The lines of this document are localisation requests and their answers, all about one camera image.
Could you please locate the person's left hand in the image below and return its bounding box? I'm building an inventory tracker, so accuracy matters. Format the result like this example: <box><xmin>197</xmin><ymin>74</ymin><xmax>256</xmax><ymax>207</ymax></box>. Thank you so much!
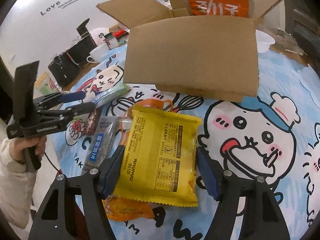
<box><xmin>9</xmin><ymin>136</ymin><xmax>47</xmax><ymax>163</ymax></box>

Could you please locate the orange white snack bag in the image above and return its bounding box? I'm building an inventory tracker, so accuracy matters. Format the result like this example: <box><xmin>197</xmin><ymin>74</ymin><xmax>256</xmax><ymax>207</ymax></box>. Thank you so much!
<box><xmin>183</xmin><ymin>0</ymin><xmax>254</xmax><ymax>18</ymax></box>

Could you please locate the blue brown chocolate bar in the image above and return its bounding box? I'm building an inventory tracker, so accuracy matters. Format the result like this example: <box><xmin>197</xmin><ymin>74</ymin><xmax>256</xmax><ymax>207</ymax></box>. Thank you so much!
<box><xmin>82</xmin><ymin>107</ymin><xmax>103</xmax><ymax>136</ymax></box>

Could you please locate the white plastic bowl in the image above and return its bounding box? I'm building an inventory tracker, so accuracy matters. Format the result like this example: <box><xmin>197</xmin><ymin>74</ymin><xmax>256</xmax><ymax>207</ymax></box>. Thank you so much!
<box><xmin>255</xmin><ymin>29</ymin><xmax>276</xmax><ymax>53</ymax></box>

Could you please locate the clear dark snack bar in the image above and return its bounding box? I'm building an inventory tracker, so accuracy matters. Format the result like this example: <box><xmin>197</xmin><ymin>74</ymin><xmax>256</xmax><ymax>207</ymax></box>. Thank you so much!
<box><xmin>81</xmin><ymin>116</ymin><xmax>120</xmax><ymax>175</ymax></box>

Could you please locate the blue cartoon tablecloth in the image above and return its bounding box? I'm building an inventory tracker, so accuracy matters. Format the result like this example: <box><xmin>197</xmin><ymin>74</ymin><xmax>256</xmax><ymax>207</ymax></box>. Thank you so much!
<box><xmin>50</xmin><ymin>46</ymin><xmax>319</xmax><ymax>239</ymax></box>

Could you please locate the red black tool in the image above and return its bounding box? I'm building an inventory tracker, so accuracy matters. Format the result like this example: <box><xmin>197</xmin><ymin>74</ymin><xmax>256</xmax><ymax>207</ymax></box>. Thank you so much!
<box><xmin>103</xmin><ymin>30</ymin><xmax>129</xmax><ymax>46</ymax></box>

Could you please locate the orange chicken snack pack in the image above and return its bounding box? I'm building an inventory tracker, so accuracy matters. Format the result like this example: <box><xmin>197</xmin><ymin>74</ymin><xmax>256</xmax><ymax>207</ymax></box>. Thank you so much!
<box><xmin>104</xmin><ymin>105</ymin><xmax>181</xmax><ymax>222</ymax></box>

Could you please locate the white sleeve forearm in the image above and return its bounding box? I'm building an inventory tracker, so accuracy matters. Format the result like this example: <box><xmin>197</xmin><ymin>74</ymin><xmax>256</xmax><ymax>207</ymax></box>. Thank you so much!
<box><xmin>1</xmin><ymin>138</ymin><xmax>39</xmax><ymax>229</ymax></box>

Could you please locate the yellow snack packet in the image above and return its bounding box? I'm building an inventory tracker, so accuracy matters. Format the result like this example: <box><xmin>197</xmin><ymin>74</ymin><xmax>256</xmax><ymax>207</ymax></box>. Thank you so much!
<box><xmin>113</xmin><ymin>105</ymin><xmax>202</xmax><ymax>207</ymax></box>

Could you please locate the green white cracker pack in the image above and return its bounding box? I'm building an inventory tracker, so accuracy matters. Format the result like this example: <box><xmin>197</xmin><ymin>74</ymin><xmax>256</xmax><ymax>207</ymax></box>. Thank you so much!
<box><xmin>85</xmin><ymin>83</ymin><xmax>130</xmax><ymax>109</ymax></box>

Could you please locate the green snack box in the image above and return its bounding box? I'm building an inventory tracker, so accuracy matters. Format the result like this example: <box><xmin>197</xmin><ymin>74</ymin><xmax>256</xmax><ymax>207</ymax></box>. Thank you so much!
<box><xmin>34</xmin><ymin>72</ymin><xmax>59</xmax><ymax>95</ymax></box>

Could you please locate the white ceramic mug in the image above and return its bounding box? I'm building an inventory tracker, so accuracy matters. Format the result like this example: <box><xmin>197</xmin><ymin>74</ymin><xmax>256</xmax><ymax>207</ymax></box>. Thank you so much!
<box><xmin>86</xmin><ymin>43</ymin><xmax>110</xmax><ymax>63</ymax></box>

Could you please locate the brown cardboard box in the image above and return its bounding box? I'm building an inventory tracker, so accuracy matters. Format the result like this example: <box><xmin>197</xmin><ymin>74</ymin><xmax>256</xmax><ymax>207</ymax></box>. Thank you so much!
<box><xmin>98</xmin><ymin>0</ymin><xmax>282</xmax><ymax>102</ymax></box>

